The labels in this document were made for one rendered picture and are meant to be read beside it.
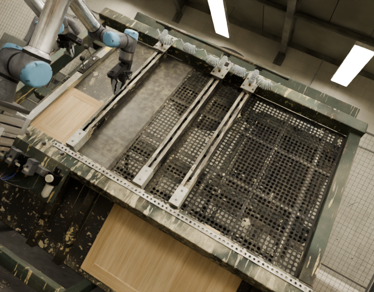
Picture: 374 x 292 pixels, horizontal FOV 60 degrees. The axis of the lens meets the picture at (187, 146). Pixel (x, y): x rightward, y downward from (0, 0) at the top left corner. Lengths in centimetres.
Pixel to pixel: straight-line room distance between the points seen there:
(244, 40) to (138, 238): 597
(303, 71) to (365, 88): 122
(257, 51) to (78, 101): 551
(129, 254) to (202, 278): 47
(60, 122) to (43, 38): 89
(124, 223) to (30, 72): 111
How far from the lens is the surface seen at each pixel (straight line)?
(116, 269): 220
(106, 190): 191
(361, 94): 733
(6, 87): 159
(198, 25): 779
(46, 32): 148
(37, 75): 147
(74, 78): 248
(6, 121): 166
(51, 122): 228
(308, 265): 191
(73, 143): 208
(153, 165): 194
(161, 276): 212
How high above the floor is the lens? 120
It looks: 1 degrees up
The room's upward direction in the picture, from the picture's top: 28 degrees clockwise
